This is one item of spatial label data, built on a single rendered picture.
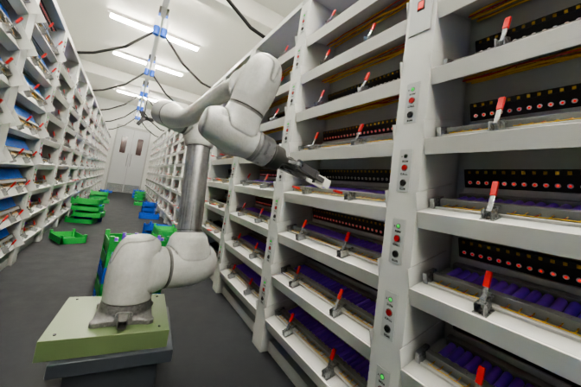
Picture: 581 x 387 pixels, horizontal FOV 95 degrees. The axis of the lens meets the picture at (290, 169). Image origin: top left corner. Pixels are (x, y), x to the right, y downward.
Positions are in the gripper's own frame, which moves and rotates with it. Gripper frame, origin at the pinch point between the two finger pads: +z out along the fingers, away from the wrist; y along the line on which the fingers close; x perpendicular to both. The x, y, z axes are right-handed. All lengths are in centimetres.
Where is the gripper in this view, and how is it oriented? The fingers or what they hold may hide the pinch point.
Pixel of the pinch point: (318, 180)
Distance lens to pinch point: 88.7
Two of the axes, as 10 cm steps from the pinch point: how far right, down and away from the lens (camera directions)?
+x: 3.5, -9.1, 2.2
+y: 5.3, 0.0, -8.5
